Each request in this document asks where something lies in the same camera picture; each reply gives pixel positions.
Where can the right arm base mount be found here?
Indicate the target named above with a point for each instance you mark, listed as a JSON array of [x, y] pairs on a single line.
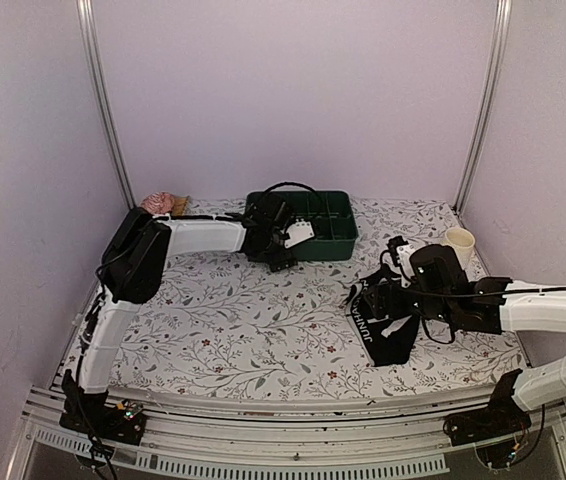
[[493, 420]]

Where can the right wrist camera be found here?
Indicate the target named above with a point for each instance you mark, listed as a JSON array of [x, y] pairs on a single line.
[[400, 252]]

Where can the front aluminium rail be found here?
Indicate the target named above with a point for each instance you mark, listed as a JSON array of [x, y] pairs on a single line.
[[206, 438]]

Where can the green divided storage box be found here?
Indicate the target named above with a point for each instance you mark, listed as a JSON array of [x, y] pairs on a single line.
[[331, 215]]

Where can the aluminium frame post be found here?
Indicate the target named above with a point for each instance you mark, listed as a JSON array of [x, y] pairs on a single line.
[[87, 25], [494, 68]]

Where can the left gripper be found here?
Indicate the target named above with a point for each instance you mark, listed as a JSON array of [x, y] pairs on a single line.
[[282, 260]]

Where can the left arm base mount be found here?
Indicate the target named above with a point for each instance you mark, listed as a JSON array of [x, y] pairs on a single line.
[[103, 421]]

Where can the right aluminium frame post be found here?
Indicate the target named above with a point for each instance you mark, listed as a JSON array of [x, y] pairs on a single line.
[[494, 68]]

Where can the cream cup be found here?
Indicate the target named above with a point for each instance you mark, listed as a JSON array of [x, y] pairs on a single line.
[[462, 242]]

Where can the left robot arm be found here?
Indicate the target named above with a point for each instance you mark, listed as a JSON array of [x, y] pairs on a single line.
[[132, 267]]

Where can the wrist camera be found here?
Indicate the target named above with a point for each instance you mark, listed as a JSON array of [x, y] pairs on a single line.
[[400, 252], [298, 232]]

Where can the black white-banded underwear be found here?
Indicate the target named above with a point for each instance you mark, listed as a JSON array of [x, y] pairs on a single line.
[[386, 343]]

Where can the left aluminium frame post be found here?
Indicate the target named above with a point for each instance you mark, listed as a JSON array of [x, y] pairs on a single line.
[[87, 25]]

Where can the pink patterned ball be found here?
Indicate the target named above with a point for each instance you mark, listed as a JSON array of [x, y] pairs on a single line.
[[159, 203]]

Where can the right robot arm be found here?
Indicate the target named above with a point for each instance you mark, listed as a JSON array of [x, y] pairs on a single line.
[[440, 290]]

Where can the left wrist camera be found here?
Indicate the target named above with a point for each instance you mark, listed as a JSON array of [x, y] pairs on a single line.
[[298, 232]]

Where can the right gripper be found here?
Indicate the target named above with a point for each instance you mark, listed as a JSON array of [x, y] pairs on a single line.
[[382, 290]]

